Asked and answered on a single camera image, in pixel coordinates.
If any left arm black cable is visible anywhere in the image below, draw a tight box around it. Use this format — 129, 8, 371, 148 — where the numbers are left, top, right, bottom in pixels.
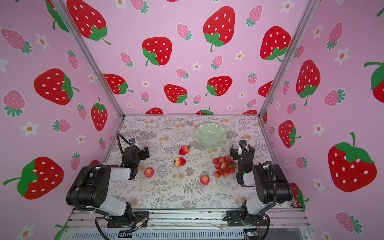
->
116, 132, 136, 155

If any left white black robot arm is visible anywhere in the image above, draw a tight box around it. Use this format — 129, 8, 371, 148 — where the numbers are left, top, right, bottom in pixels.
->
66, 145, 150, 229

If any aluminium rail base frame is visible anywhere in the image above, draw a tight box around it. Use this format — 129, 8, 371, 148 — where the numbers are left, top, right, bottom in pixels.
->
58, 207, 316, 240

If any red fake apple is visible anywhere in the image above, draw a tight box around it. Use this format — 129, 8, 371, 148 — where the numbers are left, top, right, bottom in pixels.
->
144, 168, 155, 178
200, 175, 210, 186

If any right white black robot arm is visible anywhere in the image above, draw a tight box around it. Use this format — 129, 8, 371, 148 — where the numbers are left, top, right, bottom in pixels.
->
223, 140, 293, 226

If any light green scalloped bowl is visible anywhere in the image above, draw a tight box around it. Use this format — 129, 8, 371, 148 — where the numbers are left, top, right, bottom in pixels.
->
194, 123, 227, 149

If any red yellow fake strawberry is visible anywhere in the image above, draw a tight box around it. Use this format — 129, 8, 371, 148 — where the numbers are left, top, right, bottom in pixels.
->
172, 157, 186, 167

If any red cherry bunch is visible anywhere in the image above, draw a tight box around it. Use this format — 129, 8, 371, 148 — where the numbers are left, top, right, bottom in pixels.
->
212, 156, 236, 179

